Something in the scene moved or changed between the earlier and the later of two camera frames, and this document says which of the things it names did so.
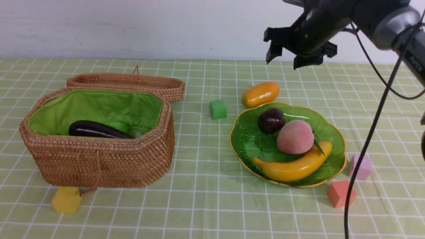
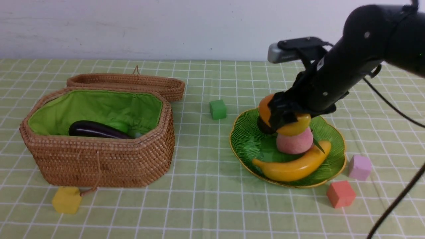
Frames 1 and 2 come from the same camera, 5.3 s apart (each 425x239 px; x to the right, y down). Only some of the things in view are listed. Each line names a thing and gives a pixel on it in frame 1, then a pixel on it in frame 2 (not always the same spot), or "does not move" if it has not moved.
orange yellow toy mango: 259,94 -> 298,127
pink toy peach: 297,137 does not move
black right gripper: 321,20 -> 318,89
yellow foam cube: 67,199 does not move
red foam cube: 337,193 does not move
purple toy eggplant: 88,128 does not move
